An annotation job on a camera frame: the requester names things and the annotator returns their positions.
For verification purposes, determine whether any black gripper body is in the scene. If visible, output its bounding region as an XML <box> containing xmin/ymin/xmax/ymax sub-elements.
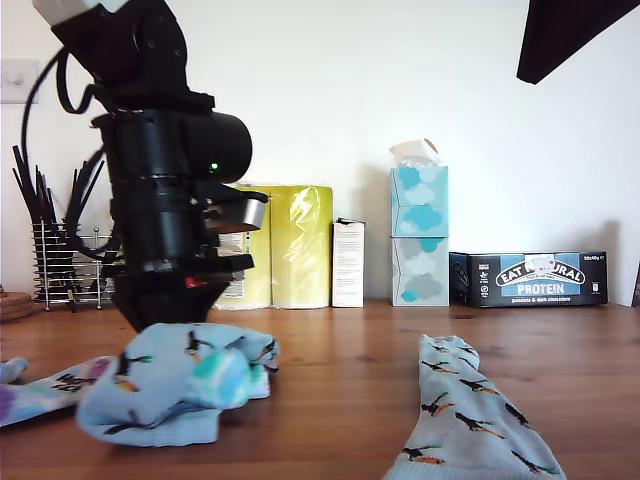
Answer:
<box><xmin>110</xmin><ymin>208</ymin><xmax>255</xmax><ymax>290</ymax></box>

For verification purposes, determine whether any light blue toucan sock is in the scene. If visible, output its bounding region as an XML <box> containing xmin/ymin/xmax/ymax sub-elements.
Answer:
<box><xmin>383</xmin><ymin>333</ymin><xmax>567</xmax><ymax>480</ymax></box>
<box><xmin>74</xmin><ymin>322</ymin><xmax>282</xmax><ymax>449</ymax></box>

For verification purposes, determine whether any white carton with black top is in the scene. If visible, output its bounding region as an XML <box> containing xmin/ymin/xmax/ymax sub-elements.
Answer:
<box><xmin>332</xmin><ymin>217</ymin><xmax>368</xmax><ymax>309</ymax></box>

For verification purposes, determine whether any thin black stick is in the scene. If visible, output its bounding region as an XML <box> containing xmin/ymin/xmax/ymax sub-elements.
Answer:
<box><xmin>12</xmin><ymin>168</ymin><xmax>49</xmax><ymax>229</ymax></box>
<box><xmin>34</xmin><ymin>167</ymin><xmax>54</xmax><ymax>224</ymax></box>
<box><xmin>63</xmin><ymin>163</ymin><xmax>105</xmax><ymax>229</ymax></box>
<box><xmin>69</xmin><ymin>160</ymin><xmax>89</xmax><ymax>226</ymax></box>
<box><xmin>12</xmin><ymin>144</ymin><xmax>59</xmax><ymax>231</ymax></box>

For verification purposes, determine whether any yellow paper towel pack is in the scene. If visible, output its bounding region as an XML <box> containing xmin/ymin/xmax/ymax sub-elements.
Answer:
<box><xmin>209</xmin><ymin>183</ymin><xmax>335</xmax><ymax>311</ymax></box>

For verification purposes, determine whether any white tissue paper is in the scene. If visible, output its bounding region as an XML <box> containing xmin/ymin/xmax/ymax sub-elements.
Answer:
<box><xmin>388</xmin><ymin>139</ymin><xmax>442</xmax><ymax>171</ymax></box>

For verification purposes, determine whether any grey cloud tissue box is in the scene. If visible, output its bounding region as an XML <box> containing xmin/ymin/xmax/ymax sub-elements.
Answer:
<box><xmin>390</xmin><ymin>235</ymin><xmax>450</xmax><ymax>308</ymax></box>

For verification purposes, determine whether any blue cloud tissue box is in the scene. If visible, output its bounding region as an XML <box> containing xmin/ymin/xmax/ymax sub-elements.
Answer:
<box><xmin>389</xmin><ymin>167</ymin><xmax>450</xmax><ymax>240</ymax></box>

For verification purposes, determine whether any black protein bar box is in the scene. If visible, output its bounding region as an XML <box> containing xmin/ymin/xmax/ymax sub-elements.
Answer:
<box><xmin>448</xmin><ymin>251</ymin><xmax>609</xmax><ymax>310</ymax></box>

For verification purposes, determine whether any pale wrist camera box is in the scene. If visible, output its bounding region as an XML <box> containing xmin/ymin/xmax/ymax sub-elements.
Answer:
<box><xmin>199</xmin><ymin>187</ymin><xmax>271</xmax><ymax>235</ymax></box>

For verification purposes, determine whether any chrome wire utensil rack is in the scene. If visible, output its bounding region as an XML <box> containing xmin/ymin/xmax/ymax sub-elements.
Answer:
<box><xmin>31</xmin><ymin>214</ymin><xmax>124</xmax><ymax>313</ymax></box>

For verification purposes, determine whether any white wall light switch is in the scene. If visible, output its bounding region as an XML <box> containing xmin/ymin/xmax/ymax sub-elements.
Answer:
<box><xmin>0</xmin><ymin>58</ymin><xmax>41</xmax><ymax>105</ymax></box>

